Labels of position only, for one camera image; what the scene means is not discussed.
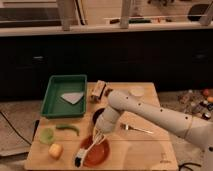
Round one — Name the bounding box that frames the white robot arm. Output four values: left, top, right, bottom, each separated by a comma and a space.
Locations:
95, 90, 213, 149

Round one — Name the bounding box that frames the red bowl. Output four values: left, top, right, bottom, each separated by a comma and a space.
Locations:
80, 136, 110, 167

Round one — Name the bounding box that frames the green chili pepper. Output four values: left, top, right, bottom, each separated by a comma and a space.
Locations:
56, 124, 80, 136

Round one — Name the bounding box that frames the black bowl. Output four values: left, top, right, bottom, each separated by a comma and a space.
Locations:
92, 108, 105, 125

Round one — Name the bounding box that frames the yellow apple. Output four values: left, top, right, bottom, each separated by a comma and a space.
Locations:
48, 144, 63, 159

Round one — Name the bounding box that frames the black cable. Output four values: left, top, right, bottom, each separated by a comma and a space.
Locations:
0, 110, 33, 147

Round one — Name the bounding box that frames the brown grape bunch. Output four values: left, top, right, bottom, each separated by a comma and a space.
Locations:
104, 88, 113, 97

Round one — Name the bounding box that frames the green plastic tray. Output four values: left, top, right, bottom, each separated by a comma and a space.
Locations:
41, 75, 87, 118

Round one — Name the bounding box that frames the green cup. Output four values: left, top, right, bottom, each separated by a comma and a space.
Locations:
39, 128, 54, 145

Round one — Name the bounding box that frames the white cloth piece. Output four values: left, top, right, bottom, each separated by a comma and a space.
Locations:
61, 92, 84, 105

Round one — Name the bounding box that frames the silver fork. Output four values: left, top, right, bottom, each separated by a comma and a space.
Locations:
120, 123, 153, 134

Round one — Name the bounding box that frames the white lidded container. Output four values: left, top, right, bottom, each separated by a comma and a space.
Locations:
129, 86, 144, 97

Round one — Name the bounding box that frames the wooden block brush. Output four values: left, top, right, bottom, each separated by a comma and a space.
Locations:
91, 80, 106, 103

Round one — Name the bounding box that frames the wooden cutting board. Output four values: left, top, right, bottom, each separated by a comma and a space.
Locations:
24, 82, 179, 171

